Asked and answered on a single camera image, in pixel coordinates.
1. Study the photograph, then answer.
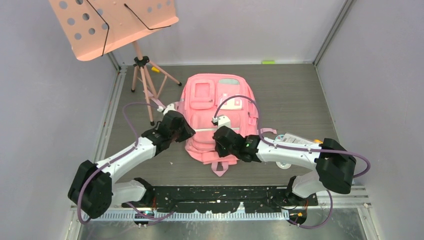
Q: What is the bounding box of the pink student backpack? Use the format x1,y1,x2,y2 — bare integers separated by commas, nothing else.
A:
173,73,259,177

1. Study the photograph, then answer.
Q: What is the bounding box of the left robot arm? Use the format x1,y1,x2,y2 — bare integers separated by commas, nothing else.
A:
67,110,196,219

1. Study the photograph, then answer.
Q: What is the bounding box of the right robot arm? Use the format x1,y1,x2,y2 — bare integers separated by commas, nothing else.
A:
212,126,357,205

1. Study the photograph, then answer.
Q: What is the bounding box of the blue correction tape pack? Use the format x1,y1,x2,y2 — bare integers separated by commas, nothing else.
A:
276,162,292,170

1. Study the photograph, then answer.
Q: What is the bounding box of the white packaged toothbrush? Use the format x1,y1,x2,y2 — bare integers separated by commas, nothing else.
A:
275,132,317,145

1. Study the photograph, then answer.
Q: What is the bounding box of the pink music stand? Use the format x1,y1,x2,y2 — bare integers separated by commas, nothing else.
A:
48,0,183,127

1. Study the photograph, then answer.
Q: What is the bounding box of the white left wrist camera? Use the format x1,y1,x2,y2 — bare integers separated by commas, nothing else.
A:
157,102,179,116

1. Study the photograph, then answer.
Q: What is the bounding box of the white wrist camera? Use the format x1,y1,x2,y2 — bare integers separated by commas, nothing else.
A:
211,115,231,129
157,102,179,116

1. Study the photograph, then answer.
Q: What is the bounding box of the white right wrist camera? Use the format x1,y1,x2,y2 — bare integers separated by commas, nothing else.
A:
211,115,231,129

